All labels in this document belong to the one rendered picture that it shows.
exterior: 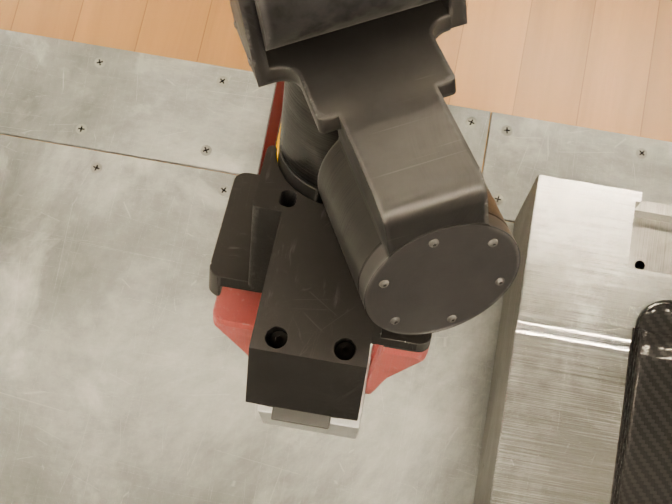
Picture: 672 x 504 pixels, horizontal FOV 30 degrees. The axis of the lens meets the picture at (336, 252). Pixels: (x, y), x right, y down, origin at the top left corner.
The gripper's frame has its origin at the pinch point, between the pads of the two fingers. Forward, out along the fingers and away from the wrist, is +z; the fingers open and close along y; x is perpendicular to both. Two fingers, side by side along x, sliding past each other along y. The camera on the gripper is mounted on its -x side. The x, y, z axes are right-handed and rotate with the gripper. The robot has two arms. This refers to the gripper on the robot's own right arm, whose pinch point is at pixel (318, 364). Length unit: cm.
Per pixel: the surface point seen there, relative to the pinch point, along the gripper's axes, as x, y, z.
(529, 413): 3.4, 11.6, 5.5
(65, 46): 25.3, -20.4, 4.0
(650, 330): 8.3, 17.6, 2.7
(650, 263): 13.4, 17.7, 2.7
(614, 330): 7.8, 15.5, 2.6
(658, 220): 15.7, 17.9, 1.4
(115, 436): 3.6, -11.7, 15.3
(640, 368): 6.5, 17.3, 4.0
